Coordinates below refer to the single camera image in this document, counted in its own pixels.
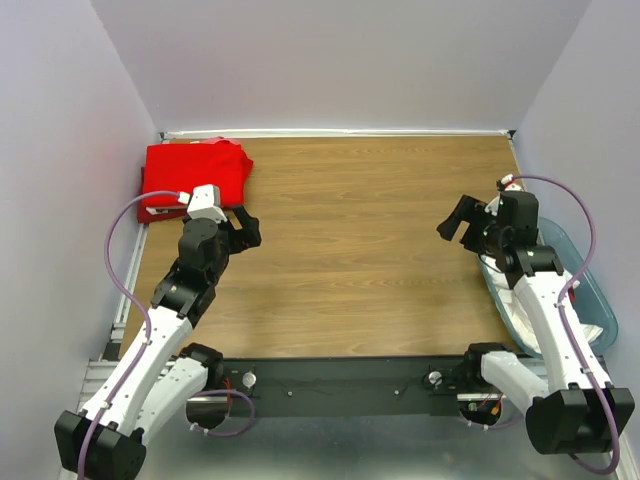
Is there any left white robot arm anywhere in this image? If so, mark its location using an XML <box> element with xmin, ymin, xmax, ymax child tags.
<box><xmin>54</xmin><ymin>206</ymin><xmax>261</xmax><ymax>479</ymax></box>

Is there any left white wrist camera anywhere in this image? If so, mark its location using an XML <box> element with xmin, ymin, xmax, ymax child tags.
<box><xmin>178</xmin><ymin>184</ymin><xmax>227</xmax><ymax>224</ymax></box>

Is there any folded red t shirt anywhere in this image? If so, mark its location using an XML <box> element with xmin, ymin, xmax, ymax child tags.
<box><xmin>141</xmin><ymin>137</ymin><xmax>254</xmax><ymax>209</ymax></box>

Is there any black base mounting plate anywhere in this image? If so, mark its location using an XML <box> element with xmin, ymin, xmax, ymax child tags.
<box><xmin>184</xmin><ymin>355</ymin><xmax>521</xmax><ymax>426</ymax></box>

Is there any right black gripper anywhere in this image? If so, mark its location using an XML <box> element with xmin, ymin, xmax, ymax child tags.
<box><xmin>437</xmin><ymin>193</ymin><xmax>508</xmax><ymax>259</ymax></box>

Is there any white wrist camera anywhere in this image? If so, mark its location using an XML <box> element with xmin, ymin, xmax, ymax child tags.
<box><xmin>496</xmin><ymin>174</ymin><xmax>524</xmax><ymax>195</ymax></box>
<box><xmin>178</xmin><ymin>184</ymin><xmax>227</xmax><ymax>224</ymax></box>

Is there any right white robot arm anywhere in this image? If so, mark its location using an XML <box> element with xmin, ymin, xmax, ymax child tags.
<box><xmin>437</xmin><ymin>190</ymin><xmax>635</xmax><ymax>457</ymax></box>

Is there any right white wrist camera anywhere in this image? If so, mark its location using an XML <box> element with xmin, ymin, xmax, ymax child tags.
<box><xmin>496</xmin><ymin>174</ymin><xmax>524</xmax><ymax>195</ymax></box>

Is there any white t shirt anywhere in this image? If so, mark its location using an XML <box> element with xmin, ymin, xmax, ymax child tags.
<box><xmin>479</xmin><ymin>255</ymin><xmax>618</xmax><ymax>359</ymax></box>

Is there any teal plastic bin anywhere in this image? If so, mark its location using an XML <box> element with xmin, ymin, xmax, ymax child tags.
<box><xmin>480</xmin><ymin>217</ymin><xmax>618</xmax><ymax>358</ymax></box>

